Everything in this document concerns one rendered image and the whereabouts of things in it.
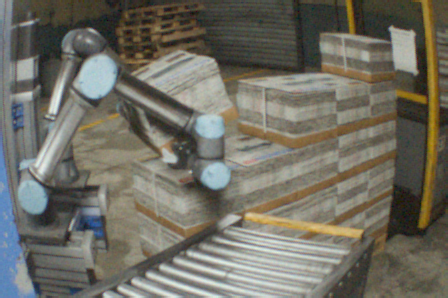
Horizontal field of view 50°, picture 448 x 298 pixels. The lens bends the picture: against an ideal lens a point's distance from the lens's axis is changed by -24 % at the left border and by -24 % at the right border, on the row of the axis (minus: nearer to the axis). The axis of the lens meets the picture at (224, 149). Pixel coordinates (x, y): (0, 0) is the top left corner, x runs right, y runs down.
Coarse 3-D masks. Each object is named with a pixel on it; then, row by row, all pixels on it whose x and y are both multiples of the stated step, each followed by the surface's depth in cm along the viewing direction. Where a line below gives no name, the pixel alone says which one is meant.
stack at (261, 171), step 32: (160, 160) 243; (256, 160) 239; (288, 160) 249; (320, 160) 263; (352, 160) 279; (160, 192) 231; (192, 192) 221; (224, 192) 230; (256, 192) 241; (288, 192) 253; (320, 192) 267; (352, 192) 285; (192, 224) 224; (256, 224) 244; (352, 224) 292
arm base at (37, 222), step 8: (48, 200) 173; (48, 208) 173; (32, 216) 170; (40, 216) 170; (48, 216) 173; (56, 216) 176; (32, 224) 170; (40, 224) 170; (48, 224) 171; (56, 224) 175
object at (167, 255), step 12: (228, 216) 194; (240, 216) 193; (216, 228) 184; (192, 240) 175; (168, 252) 167; (180, 252) 167; (144, 264) 158; (156, 264) 158; (120, 276) 149; (132, 276) 149; (144, 276) 153; (96, 288) 140; (108, 288) 141
